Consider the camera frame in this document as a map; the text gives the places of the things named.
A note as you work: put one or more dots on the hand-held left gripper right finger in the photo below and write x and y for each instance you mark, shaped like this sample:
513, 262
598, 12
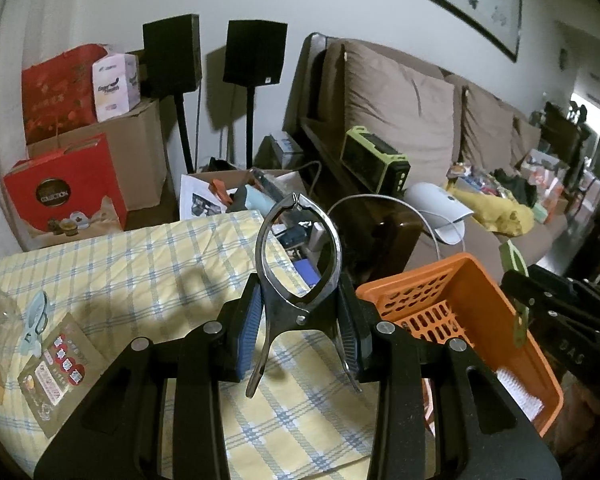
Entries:
349, 335

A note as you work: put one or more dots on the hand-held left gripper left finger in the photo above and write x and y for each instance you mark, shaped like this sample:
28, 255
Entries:
247, 345

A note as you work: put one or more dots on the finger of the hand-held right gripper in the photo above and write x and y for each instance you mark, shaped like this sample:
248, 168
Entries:
555, 295

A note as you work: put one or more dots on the metal clamp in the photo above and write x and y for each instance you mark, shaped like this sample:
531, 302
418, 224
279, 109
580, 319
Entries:
285, 310

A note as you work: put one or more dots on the green clothes clip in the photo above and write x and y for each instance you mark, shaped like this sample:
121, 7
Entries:
514, 260

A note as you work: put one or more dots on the white foam net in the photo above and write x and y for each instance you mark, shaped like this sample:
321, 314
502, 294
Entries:
520, 395

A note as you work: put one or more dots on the orange plastic basket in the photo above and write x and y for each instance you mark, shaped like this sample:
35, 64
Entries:
480, 290

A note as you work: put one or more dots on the gold snack pouch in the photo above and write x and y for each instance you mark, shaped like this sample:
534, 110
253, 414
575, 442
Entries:
55, 380

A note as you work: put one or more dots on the pale blue clothes clip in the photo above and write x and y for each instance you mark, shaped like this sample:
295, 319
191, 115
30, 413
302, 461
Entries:
36, 320

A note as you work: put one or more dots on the purple package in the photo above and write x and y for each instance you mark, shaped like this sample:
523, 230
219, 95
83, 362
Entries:
306, 274

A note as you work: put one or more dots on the yellow cloth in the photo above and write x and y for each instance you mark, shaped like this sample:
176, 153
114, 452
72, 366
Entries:
500, 215

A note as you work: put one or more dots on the dark brown appliance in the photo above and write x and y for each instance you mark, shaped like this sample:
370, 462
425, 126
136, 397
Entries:
395, 240

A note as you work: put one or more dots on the pile of colourful packages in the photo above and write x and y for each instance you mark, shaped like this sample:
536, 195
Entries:
545, 185

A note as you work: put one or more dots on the yellow plaid tablecloth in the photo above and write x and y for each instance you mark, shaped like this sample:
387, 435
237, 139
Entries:
155, 270

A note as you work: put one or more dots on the pale blue plastic tube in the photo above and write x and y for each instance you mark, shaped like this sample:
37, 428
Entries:
255, 197

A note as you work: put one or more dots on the white curved device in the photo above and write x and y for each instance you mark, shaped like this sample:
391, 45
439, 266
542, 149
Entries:
435, 205

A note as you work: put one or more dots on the white printed paper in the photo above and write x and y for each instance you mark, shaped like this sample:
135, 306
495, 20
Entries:
200, 200

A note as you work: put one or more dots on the orange plastic tool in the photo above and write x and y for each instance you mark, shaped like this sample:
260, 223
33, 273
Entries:
216, 190

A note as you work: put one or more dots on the dark wooden cabinet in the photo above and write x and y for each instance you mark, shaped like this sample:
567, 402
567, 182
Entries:
565, 135

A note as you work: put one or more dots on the open cardboard carton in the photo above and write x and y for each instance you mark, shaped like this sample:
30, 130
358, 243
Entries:
240, 177

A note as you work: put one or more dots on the green portable radio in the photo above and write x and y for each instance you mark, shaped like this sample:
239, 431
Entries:
375, 157

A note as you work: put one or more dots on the large cardboard box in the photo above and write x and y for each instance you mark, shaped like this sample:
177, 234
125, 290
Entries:
140, 160

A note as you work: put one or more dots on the large brown sofa cushion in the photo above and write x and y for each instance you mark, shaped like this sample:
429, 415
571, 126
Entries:
395, 105

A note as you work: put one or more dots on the brown sofa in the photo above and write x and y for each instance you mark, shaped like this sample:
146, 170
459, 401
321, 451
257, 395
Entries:
320, 100

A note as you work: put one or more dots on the red gift box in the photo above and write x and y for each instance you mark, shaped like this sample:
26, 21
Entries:
65, 185

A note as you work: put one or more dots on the white tissue pack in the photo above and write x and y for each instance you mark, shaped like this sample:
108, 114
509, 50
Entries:
115, 85

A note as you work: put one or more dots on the black speaker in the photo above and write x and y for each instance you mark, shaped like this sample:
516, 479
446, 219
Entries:
255, 52
172, 55

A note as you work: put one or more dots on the red patterned bag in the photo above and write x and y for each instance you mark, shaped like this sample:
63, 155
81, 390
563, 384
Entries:
55, 95

